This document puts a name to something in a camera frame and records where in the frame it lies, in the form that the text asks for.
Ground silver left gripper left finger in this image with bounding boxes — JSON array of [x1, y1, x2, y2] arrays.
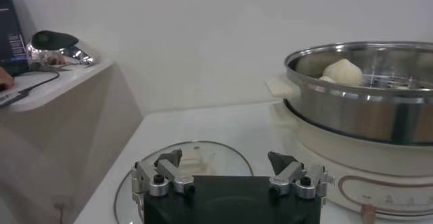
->
[[130, 148, 196, 213]]

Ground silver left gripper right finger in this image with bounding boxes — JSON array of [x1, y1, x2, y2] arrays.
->
[[267, 150, 336, 200]]

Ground round glass lid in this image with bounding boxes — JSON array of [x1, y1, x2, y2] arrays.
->
[[113, 139, 254, 224]]

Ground white steamed baozi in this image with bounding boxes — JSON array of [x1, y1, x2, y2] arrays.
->
[[321, 58, 365, 87]]

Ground steel perforated steamer pot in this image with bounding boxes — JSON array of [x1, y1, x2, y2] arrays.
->
[[265, 41, 433, 145]]

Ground bare human hand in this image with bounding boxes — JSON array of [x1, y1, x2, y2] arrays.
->
[[0, 66, 16, 92]]

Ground cream electric cooker base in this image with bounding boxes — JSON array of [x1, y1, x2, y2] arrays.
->
[[270, 100, 433, 221]]

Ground white side table beige panel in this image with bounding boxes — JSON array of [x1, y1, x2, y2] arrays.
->
[[0, 61, 143, 224]]

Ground grey usb hub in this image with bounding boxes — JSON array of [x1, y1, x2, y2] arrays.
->
[[0, 89, 30, 108]]

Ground black laptop dark screen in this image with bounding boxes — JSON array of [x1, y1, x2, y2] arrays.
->
[[0, 0, 30, 76]]

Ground black hub cable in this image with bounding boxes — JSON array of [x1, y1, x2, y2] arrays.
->
[[20, 70, 60, 95]]

